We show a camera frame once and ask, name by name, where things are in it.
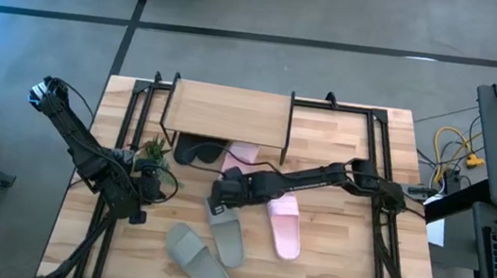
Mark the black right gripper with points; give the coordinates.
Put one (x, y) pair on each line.
(237, 192)

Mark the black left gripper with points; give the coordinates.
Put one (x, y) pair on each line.
(151, 189)

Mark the grey rubber slide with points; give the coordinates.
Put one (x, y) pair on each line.
(200, 261)
(228, 241)

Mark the black rubber slide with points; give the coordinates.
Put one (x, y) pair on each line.
(213, 154)
(187, 155)

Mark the pink rubber slide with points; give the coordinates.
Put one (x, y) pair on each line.
(287, 229)
(242, 150)

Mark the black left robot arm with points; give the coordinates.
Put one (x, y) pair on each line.
(77, 142)

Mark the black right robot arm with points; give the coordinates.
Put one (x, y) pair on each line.
(319, 178)

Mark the small green potted plant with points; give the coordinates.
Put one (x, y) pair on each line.
(157, 149)

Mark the white paper sheet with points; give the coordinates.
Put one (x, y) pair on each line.
(436, 231)

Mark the black power strip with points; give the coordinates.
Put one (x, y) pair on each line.
(452, 180)

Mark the black desk support bar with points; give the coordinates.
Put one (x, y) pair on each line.
(459, 200)

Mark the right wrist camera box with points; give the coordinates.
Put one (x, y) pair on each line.
(233, 175)

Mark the wooden shelf with black frame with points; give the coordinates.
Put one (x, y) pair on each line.
(228, 113)

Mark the black metal rig frame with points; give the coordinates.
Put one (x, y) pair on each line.
(352, 109)

